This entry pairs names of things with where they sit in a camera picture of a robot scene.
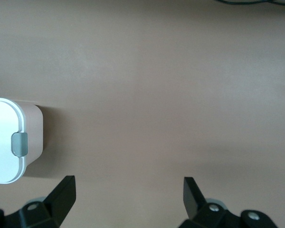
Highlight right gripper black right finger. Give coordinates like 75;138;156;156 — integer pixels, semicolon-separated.
179;177;278;228

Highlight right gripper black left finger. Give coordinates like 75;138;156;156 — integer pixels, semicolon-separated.
0;175;76;228

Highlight white container lid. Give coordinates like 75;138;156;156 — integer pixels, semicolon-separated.
0;96;29;185

